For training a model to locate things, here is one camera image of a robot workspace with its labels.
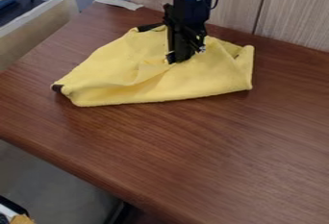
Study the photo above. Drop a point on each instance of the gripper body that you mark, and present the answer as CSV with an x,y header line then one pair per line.
x,y
190,13

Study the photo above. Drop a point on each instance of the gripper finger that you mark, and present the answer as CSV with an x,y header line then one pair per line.
x,y
186,50
171,46

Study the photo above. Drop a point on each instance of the white paper sheet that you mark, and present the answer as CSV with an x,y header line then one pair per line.
x,y
117,3

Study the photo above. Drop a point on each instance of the cardboard box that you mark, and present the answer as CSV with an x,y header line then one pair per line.
x,y
30,32

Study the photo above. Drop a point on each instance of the yellow cloth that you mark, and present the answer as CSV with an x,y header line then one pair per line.
x,y
141,77

